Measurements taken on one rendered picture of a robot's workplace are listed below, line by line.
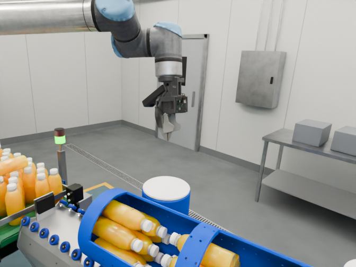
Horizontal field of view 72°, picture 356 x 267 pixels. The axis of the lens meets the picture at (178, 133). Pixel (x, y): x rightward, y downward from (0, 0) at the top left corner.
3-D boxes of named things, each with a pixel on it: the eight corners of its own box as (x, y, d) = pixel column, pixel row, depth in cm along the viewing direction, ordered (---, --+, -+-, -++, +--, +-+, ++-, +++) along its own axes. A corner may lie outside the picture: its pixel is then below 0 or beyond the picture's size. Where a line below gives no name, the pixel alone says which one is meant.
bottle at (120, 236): (99, 213, 96) (136, 231, 87) (108, 219, 101) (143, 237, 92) (88, 230, 92) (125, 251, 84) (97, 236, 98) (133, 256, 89)
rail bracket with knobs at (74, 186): (71, 207, 142) (70, 192, 139) (63, 203, 146) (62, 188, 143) (85, 200, 150) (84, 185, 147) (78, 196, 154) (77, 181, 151)
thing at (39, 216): (38, 223, 124) (36, 201, 120) (36, 221, 125) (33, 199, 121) (57, 213, 132) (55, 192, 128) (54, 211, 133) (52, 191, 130)
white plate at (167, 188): (152, 172, 160) (152, 174, 161) (134, 193, 135) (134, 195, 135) (194, 180, 154) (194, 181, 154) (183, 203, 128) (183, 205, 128)
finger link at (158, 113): (158, 127, 81) (157, 100, 80) (154, 127, 82) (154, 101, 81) (167, 126, 84) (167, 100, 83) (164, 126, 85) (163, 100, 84)
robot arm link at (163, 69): (149, 63, 80) (168, 66, 88) (149, 78, 81) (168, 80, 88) (170, 60, 75) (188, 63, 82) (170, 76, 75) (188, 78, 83)
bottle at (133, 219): (114, 212, 103) (149, 229, 94) (100, 219, 97) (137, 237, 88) (115, 196, 102) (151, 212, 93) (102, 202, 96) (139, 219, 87)
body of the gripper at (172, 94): (174, 115, 77) (173, 76, 75) (153, 114, 82) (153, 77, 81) (188, 114, 83) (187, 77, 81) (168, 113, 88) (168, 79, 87)
